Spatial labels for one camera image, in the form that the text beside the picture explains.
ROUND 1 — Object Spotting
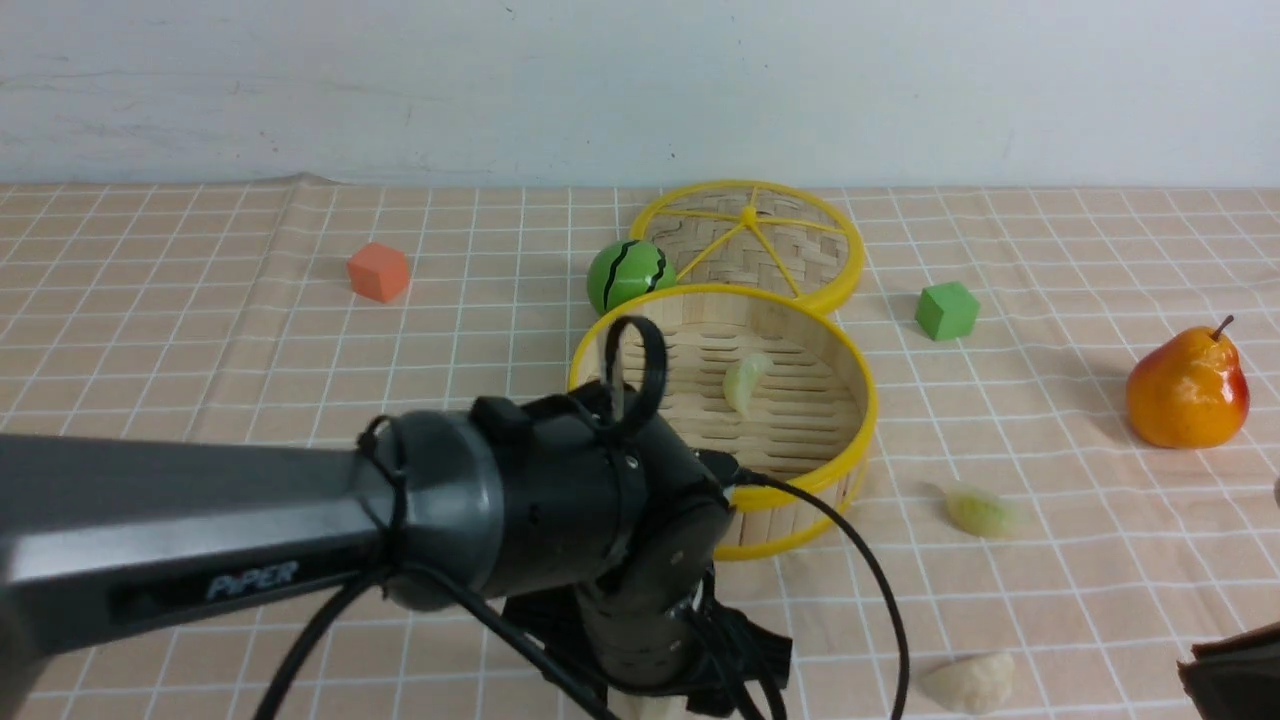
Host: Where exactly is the checkered beige tablecloth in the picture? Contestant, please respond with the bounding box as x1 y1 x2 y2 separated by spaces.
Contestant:
1 179 1279 719

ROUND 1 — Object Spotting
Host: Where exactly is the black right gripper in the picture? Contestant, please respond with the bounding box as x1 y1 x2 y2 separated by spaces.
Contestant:
1178 623 1280 720

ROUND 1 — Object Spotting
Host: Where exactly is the bamboo steamer lid yellow rim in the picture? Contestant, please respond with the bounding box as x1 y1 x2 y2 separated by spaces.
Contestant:
628 179 867 314

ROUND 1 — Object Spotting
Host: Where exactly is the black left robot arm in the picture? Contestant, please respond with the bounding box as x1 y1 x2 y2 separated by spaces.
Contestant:
1 382 792 719

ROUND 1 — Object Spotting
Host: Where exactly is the green foam cube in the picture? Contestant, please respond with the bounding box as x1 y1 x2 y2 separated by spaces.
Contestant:
915 281 980 342

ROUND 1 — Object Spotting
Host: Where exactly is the green dumpling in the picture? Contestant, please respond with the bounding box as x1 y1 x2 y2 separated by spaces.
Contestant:
722 354 774 418
940 482 1024 541

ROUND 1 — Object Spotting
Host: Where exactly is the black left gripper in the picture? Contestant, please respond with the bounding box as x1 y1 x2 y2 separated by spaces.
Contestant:
500 568 794 719

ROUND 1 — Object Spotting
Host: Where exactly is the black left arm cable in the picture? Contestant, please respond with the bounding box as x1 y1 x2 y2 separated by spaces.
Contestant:
252 316 911 720

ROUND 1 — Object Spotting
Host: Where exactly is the white dumpling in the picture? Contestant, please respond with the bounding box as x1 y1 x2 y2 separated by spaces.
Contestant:
618 694 686 720
916 652 1016 716

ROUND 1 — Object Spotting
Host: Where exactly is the orange yellow toy pear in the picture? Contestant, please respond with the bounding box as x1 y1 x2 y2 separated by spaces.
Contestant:
1126 315 1251 450

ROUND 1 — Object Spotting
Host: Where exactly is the green watermelon toy ball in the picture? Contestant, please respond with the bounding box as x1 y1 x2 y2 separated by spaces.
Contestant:
586 240 677 315

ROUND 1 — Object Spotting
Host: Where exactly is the orange foam cube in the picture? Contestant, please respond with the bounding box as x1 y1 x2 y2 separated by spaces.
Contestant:
346 242 411 304

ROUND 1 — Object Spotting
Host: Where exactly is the bamboo steamer tray yellow rim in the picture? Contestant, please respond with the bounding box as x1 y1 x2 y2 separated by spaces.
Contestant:
614 284 879 512

